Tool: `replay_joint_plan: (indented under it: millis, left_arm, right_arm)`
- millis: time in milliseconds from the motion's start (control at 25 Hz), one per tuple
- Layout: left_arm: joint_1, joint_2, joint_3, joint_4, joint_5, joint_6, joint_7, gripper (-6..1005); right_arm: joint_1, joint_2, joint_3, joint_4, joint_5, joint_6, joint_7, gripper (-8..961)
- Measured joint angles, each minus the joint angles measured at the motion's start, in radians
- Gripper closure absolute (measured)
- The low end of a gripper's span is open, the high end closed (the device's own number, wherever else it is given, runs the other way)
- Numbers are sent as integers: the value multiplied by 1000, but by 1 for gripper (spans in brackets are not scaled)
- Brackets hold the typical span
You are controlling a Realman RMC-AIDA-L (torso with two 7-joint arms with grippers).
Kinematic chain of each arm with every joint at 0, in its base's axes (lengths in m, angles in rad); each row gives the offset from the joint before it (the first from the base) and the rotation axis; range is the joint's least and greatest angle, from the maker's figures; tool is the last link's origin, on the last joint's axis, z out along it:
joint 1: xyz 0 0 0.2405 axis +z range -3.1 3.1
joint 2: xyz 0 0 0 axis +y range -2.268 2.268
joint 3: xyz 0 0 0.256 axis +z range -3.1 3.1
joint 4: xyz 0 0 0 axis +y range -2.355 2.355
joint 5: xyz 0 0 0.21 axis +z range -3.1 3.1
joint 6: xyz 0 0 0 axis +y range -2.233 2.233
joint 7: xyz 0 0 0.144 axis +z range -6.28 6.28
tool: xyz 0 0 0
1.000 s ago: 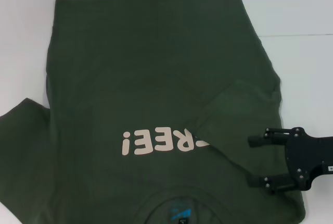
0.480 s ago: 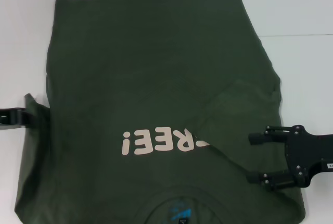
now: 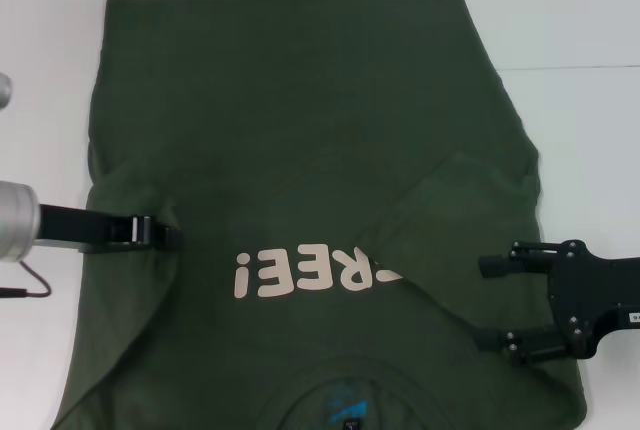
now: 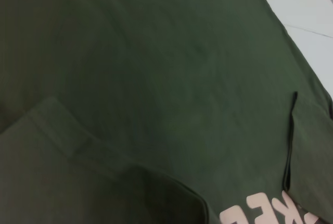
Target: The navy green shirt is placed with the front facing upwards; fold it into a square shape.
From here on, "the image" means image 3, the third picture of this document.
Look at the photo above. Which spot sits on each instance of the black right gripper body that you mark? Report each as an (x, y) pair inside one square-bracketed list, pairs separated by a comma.
[(595, 290)]

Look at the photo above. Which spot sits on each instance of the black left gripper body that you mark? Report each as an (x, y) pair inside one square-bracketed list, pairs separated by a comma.
[(85, 230)]

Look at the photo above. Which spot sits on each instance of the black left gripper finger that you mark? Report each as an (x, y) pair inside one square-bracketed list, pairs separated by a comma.
[(167, 239)]

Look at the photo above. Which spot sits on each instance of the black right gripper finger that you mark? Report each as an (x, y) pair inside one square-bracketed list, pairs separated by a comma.
[(500, 266), (535, 345)]

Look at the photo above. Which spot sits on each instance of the dark green printed t-shirt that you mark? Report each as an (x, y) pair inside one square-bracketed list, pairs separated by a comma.
[(300, 100)]

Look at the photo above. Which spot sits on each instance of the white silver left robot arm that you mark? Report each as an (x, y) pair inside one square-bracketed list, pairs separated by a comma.
[(15, 220)]

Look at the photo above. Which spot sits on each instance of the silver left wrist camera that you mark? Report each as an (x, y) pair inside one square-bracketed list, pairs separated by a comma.
[(4, 92)]

